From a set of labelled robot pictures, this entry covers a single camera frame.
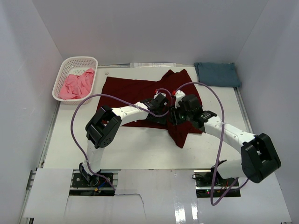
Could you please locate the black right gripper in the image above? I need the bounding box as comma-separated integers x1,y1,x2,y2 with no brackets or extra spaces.
168,101,192,126

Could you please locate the dark red t shirt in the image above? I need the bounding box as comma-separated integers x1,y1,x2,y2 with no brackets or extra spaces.
102,69,202,148

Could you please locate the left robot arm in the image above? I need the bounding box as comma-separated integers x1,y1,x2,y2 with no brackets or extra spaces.
79,92,168,186

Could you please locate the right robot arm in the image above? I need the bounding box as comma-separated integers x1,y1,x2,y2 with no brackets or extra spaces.
170,91,281,186

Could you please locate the folded teal t shirt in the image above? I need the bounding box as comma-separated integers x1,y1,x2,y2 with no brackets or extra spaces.
194,63,241,88

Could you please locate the white paper sheet front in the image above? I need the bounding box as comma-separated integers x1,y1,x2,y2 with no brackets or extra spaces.
24,168,291,224

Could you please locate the pink t shirt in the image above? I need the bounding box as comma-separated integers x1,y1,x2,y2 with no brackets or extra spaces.
59,68,95,100

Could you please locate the white plastic basket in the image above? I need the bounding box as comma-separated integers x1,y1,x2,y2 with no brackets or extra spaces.
52,56,98,105

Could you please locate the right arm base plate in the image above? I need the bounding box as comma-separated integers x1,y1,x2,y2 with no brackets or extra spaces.
192,171,241,198

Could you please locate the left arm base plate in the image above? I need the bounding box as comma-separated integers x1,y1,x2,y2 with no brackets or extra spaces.
69,173,114,196

